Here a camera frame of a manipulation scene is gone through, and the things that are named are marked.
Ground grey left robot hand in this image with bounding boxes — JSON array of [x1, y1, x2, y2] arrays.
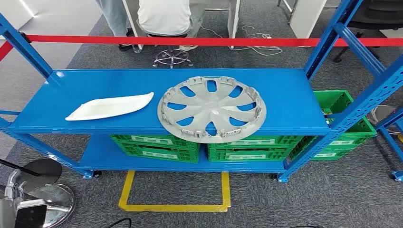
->
[[3, 169, 30, 204]]

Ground white curved plastic part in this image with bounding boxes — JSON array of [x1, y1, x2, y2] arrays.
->
[[65, 92, 155, 122]]

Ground dark round stanchion base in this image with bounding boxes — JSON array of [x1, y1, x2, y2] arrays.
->
[[0, 158, 63, 194]]

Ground chrome round stanchion base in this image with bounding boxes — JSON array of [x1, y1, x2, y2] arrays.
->
[[27, 183, 76, 228]]

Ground person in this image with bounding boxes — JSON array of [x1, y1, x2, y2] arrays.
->
[[95, 0, 136, 53], [137, 0, 205, 52]]

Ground stool with chrome base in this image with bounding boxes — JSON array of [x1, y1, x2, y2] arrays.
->
[[146, 33, 194, 69]]

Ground grey wheel hubcap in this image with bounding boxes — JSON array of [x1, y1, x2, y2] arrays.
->
[[156, 76, 267, 144]]

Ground red barrier tape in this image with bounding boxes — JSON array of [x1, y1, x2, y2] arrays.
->
[[0, 34, 403, 62]]

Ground white desk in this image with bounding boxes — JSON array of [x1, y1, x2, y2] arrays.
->
[[122, 0, 241, 51], [277, 0, 328, 40]]

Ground grey round stanchion base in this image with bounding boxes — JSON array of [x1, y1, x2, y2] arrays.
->
[[366, 105, 397, 134]]

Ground black office chair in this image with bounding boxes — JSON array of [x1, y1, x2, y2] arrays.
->
[[334, 0, 403, 64]]

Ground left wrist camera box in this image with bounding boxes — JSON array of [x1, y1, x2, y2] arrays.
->
[[14, 199, 48, 228]]

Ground black cable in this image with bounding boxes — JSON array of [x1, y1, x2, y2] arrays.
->
[[105, 217, 133, 228]]

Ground white cable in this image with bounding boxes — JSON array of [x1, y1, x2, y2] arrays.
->
[[200, 25, 283, 57]]

